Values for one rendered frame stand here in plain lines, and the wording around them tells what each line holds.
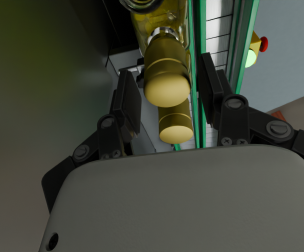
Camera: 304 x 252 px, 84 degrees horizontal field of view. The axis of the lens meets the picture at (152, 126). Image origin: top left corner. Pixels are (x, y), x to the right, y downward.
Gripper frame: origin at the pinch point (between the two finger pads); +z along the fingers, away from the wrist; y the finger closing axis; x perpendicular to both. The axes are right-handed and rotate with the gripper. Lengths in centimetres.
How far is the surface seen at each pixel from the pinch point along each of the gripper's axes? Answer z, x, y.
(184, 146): 28, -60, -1
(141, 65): 19.8, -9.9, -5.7
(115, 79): 26.1, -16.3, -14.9
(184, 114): 1.9, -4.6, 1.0
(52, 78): 5.8, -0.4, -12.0
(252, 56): 31.3, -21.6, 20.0
